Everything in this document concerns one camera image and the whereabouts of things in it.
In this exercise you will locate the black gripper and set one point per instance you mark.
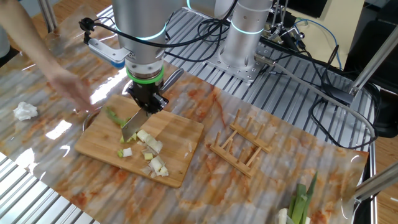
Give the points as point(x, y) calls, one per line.
point(144, 91)

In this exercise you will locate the steel kitchen knife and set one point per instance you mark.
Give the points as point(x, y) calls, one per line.
point(133, 124)

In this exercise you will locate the long scallion stalk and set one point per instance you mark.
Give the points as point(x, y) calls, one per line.
point(113, 116)

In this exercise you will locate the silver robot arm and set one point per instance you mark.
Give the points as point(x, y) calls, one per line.
point(140, 31)

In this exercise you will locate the person right forearm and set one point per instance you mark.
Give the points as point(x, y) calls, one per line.
point(25, 34)

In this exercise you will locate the person right hand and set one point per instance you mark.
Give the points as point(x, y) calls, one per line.
point(71, 90)

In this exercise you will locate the pale green scallion slice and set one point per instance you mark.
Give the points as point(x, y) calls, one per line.
point(122, 140)
point(133, 137)

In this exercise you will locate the wooden cutting board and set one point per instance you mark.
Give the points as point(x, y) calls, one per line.
point(174, 133)

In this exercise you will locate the ragged white scallion piece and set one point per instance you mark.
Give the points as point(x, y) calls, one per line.
point(157, 146)

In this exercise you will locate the translucent scallion skin piece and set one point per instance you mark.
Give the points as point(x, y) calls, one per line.
point(145, 150)
point(145, 170)

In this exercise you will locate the small white scallion slice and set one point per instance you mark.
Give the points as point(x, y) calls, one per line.
point(127, 152)

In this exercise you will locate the small yellowish scallion piece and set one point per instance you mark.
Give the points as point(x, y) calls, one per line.
point(148, 156)

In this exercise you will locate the green scallion piece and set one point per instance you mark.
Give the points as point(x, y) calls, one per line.
point(120, 153)

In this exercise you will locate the round metal rim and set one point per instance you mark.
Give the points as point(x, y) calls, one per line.
point(85, 121)

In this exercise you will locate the cut white scallion chunk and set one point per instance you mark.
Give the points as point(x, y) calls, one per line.
point(158, 166)

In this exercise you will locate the wooden dish rack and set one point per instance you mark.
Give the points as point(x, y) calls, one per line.
point(239, 155)

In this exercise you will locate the orange marble pattern mat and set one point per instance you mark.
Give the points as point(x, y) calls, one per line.
point(217, 193)

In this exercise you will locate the white crumpled tissue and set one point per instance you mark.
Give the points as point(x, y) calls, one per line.
point(25, 111)

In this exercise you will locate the person in white shirt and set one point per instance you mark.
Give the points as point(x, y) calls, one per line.
point(3, 42)

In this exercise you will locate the plastic wrapped scallion bundle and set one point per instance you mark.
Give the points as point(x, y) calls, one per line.
point(298, 202)

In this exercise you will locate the black power adapter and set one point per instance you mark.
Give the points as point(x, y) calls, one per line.
point(337, 93)

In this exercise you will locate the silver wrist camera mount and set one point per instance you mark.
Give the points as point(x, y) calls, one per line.
point(105, 53)

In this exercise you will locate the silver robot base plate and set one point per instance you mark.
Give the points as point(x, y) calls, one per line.
point(248, 73)

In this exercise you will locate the aluminium frame post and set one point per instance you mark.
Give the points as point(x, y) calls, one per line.
point(48, 14)
point(376, 183)
point(373, 62)

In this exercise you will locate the metal camera stand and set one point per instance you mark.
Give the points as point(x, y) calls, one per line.
point(281, 21)

